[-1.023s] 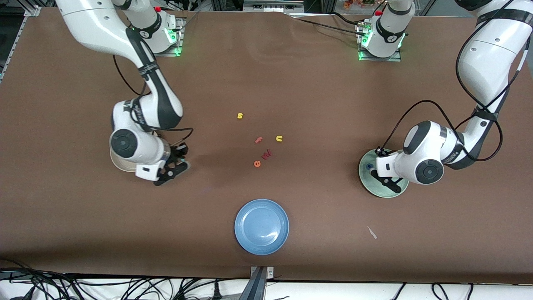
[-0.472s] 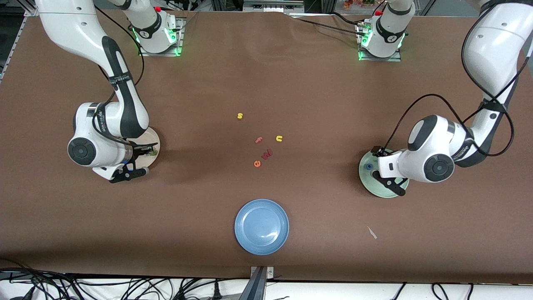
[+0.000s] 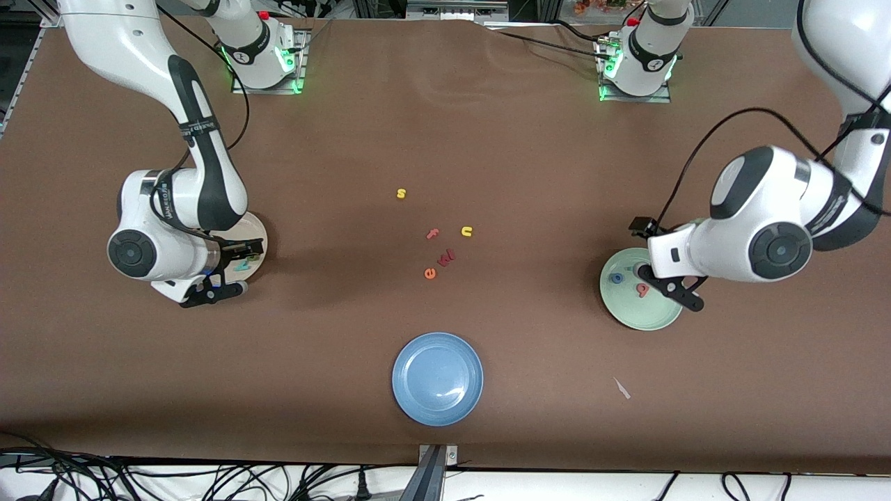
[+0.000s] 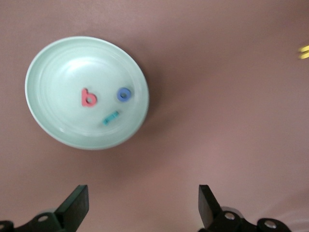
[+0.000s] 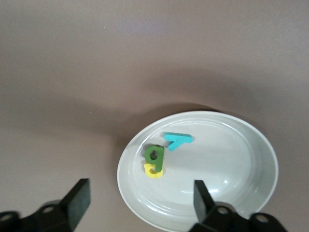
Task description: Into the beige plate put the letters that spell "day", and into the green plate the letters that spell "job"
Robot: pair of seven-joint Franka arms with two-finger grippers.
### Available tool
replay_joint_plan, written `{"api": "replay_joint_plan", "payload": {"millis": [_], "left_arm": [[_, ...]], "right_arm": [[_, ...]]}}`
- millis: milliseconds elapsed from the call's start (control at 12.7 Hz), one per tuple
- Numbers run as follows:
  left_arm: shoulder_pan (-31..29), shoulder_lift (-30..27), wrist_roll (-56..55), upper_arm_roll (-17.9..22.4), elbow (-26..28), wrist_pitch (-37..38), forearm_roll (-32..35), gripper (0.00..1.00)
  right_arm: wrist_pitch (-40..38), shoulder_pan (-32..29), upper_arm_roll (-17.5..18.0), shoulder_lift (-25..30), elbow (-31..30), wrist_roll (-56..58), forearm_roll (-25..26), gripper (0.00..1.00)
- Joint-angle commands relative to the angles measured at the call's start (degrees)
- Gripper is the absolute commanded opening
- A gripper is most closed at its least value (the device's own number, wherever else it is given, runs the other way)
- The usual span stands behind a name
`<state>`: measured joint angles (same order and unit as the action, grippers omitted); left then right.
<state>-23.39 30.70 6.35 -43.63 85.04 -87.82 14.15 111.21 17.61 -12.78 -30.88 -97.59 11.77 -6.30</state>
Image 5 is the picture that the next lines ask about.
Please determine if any beige brown plate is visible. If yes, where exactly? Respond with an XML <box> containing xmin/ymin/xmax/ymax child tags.
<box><xmin>116</xmin><ymin>110</ymin><xmax>279</xmax><ymax>232</ymax></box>

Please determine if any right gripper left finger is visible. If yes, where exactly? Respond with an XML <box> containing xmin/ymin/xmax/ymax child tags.
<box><xmin>0</xmin><ymin>178</ymin><xmax>92</xmax><ymax>232</ymax></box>

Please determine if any green foam letter b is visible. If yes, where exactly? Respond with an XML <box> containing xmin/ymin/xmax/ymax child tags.
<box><xmin>141</xmin><ymin>144</ymin><xmax>165</xmax><ymax>171</ymax></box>

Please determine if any yellow foam letter d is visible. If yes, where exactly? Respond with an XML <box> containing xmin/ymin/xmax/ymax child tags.
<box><xmin>143</xmin><ymin>163</ymin><xmax>164</xmax><ymax>179</ymax></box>

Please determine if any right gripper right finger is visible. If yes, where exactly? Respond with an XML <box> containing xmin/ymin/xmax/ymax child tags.
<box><xmin>190</xmin><ymin>179</ymin><xmax>287</xmax><ymax>232</ymax></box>

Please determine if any teal foam letter y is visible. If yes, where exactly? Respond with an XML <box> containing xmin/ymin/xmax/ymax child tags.
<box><xmin>164</xmin><ymin>132</ymin><xmax>194</xmax><ymax>152</ymax></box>

